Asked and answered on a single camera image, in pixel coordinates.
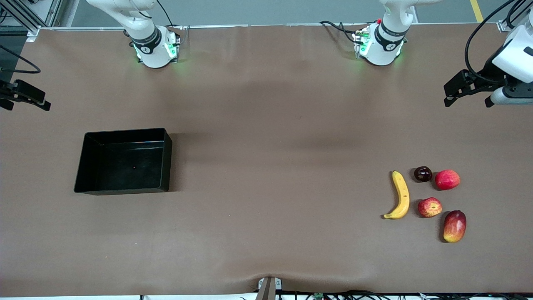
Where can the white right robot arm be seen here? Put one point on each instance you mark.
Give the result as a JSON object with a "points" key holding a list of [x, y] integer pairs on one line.
{"points": [[156, 58]]}

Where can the black plastic box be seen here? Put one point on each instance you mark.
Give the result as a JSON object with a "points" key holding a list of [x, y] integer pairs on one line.
{"points": [[125, 166]]}

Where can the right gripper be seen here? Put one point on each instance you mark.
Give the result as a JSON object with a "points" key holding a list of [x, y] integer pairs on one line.
{"points": [[6, 92]]}

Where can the smooth table cover mat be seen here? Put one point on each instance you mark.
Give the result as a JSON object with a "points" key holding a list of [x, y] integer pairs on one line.
{"points": [[266, 125]]}

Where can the aluminium frame post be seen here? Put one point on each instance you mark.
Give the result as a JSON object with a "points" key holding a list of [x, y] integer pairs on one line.
{"points": [[32, 34], [503, 26]]}

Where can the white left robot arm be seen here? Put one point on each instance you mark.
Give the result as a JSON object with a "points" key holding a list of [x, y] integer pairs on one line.
{"points": [[385, 54]]}

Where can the yellow banana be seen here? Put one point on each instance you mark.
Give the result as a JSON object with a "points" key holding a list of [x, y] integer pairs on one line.
{"points": [[403, 196]]}

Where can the dark purple plum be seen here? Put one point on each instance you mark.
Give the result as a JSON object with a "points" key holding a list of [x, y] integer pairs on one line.
{"points": [[423, 174]]}

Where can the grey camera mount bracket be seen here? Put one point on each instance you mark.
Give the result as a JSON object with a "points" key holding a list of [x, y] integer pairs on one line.
{"points": [[268, 287]]}

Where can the yellow floor tape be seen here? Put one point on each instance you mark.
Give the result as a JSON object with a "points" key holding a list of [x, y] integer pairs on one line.
{"points": [[476, 10]]}

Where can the red yellow mango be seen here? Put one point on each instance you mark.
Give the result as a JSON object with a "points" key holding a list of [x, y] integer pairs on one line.
{"points": [[454, 227]]}

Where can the plain red apple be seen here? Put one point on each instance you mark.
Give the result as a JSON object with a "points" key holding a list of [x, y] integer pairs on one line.
{"points": [[447, 180]]}

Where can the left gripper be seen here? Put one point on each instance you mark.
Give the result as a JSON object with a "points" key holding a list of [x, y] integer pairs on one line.
{"points": [[489, 71]]}

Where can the red yellow speckled apple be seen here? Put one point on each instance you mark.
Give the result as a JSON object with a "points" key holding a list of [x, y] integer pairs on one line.
{"points": [[429, 207]]}

